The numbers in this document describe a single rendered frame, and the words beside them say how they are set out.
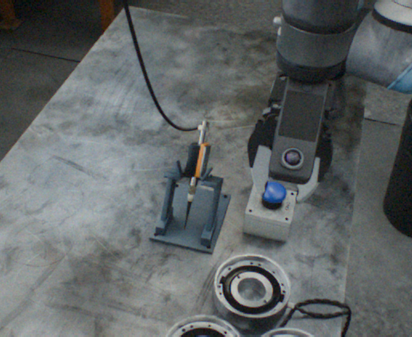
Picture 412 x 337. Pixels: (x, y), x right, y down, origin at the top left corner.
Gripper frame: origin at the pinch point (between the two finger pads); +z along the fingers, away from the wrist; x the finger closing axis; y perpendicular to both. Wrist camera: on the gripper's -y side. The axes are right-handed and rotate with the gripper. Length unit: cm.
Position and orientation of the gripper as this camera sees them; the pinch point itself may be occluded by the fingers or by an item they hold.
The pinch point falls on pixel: (280, 196)
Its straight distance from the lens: 75.5
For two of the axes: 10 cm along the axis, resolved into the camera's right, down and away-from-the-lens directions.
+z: -0.5, 7.3, 6.9
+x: -9.7, -2.1, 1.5
